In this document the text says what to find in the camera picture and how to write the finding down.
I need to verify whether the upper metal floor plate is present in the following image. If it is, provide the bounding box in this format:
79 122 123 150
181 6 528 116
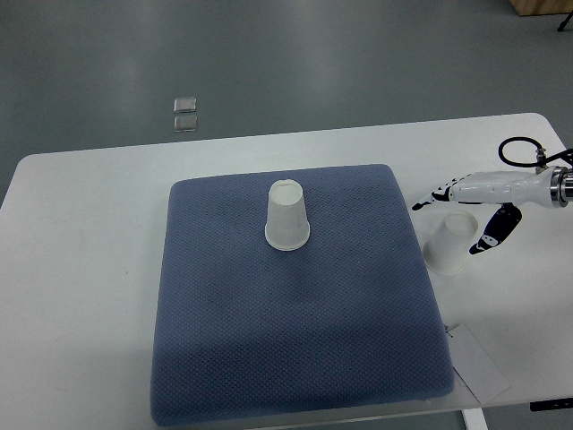
174 96 197 114

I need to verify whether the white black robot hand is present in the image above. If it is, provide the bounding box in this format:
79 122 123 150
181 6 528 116
412 169 560 254

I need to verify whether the wooden box corner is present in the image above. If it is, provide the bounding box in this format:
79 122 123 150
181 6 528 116
509 0 572 16

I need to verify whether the metal floor plate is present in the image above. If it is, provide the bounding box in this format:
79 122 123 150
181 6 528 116
174 115 198 133
174 96 197 114

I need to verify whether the blue textured cushion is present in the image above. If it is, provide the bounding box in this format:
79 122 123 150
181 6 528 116
150 164 455 426

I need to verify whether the lower metal floor plate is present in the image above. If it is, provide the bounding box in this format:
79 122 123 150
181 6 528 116
174 115 198 133

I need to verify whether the white paper cup on table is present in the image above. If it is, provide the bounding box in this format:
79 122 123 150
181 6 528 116
422 211 478 275

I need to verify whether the black table control panel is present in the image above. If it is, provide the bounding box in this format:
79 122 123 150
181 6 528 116
529 397 573 412

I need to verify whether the black tripod leg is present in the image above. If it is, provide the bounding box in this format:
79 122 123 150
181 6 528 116
557 12 573 32

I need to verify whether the white table leg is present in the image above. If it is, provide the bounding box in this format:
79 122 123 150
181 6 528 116
461 408 488 430

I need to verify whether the white paper cup on cushion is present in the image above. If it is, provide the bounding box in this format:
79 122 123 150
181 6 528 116
264 179 310 252

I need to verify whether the black cable loop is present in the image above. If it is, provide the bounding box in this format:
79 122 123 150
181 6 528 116
498 136 573 171

